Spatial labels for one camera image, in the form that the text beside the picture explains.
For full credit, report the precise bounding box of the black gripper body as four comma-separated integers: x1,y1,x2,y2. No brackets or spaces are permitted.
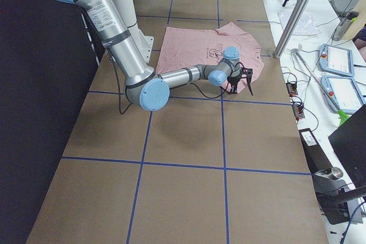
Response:
228,66,243,86

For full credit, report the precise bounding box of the pink Snoopy t-shirt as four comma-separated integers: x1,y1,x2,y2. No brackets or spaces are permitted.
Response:
156,22,264,81

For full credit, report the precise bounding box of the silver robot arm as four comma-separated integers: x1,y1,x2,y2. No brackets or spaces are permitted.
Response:
56,0,252,111

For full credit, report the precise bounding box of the upper orange terminal board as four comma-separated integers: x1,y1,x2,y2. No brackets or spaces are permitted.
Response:
286,82,298,97

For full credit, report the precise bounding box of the orange terminal board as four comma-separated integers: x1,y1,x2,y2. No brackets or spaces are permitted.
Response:
286,82,298,97
292,102,305,121

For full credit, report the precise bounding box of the lower orange terminal board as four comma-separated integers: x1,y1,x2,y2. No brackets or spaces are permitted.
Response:
292,102,305,121

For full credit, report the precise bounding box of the clear plastic bag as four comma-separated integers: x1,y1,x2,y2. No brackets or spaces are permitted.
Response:
278,11,320,35

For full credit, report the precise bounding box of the upper teach pendant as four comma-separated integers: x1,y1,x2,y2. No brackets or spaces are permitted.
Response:
319,44,355,77

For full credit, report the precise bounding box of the teach pendant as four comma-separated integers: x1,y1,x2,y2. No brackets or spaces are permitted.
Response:
321,75,365,115
319,44,355,77

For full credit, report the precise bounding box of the lower teach pendant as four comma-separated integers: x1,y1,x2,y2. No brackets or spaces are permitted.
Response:
321,75,365,115

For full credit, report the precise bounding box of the black box with label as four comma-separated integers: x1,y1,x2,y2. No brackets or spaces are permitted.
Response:
299,128,333,174

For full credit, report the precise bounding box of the black monitor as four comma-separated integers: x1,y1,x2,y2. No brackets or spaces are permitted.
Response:
328,106,366,187

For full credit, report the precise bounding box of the grey water bottle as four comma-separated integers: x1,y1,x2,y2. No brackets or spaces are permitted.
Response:
333,11,359,41

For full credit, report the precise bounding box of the black clamp with metal cylinder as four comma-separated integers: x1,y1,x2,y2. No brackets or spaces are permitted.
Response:
312,167,365,225

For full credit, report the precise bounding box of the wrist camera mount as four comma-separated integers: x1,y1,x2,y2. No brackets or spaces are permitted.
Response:
240,67,253,96

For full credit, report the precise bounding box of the aluminium frame post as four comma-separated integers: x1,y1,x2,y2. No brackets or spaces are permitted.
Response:
274,0,309,59

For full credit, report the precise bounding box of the metal rod green handle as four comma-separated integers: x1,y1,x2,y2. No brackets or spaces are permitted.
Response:
291,49,349,126

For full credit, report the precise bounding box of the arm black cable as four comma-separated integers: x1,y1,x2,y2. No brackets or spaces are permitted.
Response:
79,9,233,115

